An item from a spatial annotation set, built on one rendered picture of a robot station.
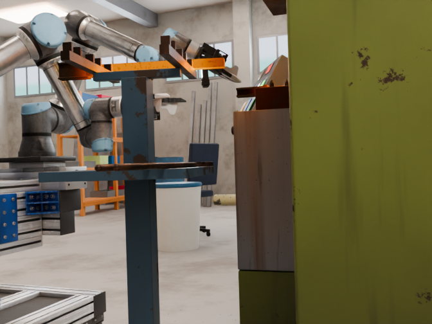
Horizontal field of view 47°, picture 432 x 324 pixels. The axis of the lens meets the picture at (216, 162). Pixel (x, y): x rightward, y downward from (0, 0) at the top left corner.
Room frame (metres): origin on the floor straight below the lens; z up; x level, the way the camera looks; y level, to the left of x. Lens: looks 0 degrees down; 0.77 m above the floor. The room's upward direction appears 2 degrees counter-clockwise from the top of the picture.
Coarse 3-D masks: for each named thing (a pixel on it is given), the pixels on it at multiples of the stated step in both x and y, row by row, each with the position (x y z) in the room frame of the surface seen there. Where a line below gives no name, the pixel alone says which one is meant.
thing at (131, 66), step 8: (64, 64) 1.32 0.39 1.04; (112, 64) 1.30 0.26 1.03; (120, 64) 1.29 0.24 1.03; (128, 64) 1.29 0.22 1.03; (136, 64) 1.29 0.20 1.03; (144, 64) 1.29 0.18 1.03; (152, 64) 1.28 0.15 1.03; (160, 64) 1.28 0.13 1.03; (168, 64) 1.28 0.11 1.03; (200, 64) 1.27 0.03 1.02; (208, 64) 1.27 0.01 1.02; (216, 64) 1.26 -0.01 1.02; (224, 64) 1.28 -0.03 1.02; (64, 72) 1.32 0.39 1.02; (72, 72) 1.32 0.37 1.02; (80, 72) 1.31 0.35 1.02; (64, 80) 1.34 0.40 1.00
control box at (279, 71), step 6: (276, 60) 2.06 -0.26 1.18; (282, 60) 2.02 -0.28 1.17; (270, 66) 2.14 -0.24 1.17; (276, 66) 2.02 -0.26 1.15; (282, 66) 2.02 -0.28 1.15; (264, 72) 2.24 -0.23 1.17; (270, 72) 2.06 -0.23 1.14; (276, 72) 2.02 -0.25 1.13; (282, 72) 2.02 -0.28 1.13; (288, 72) 2.02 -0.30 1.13; (258, 78) 2.30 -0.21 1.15; (264, 78) 2.13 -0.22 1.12; (270, 78) 2.01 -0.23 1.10; (276, 78) 2.02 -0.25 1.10; (282, 78) 2.02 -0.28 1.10; (288, 78) 2.02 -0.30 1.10; (258, 84) 2.19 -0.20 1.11; (264, 84) 2.04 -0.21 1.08; (276, 84) 2.02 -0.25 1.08; (282, 84) 2.02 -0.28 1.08; (252, 108) 2.02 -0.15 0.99
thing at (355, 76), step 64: (320, 0) 1.08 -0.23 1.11; (384, 0) 1.04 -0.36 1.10; (320, 64) 1.08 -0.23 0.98; (384, 64) 1.04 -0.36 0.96; (320, 128) 1.08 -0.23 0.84; (384, 128) 1.04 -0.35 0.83; (320, 192) 1.08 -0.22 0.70; (384, 192) 1.04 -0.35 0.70; (320, 256) 1.08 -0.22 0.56; (384, 256) 1.04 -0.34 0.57; (320, 320) 1.08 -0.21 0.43; (384, 320) 1.04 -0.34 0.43
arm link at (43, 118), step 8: (24, 104) 2.06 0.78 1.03; (32, 104) 2.05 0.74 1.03; (40, 104) 2.06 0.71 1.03; (48, 104) 2.09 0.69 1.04; (24, 112) 2.05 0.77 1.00; (32, 112) 2.04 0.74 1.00; (40, 112) 2.05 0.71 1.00; (48, 112) 2.08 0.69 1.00; (56, 112) 2.14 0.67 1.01; (24, 120) 2.05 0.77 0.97; (32, 120) 2.04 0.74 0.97; (40, 120) 2.05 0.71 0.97; (48, 120) 2.08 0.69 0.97; (56, 120) 2.13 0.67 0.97; (24, 128) 2.05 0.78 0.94; (32, 128) 2.04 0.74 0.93; (40, 128) 2.05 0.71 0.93; (48, 128) 2.08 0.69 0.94
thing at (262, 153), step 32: (256, 128) 1.39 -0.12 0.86; (288, 128) 1.37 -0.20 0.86; (256, 160) 1.39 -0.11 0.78; (288, 160) 1.37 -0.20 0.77; (256, 192) 1.39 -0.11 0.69; (288, 192) 1.37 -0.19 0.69; (256, 224) 1.40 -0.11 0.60; (288, 224) 1.37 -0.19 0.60; (256, 256) 1.40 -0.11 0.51; (288, 256) 1.37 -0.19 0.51
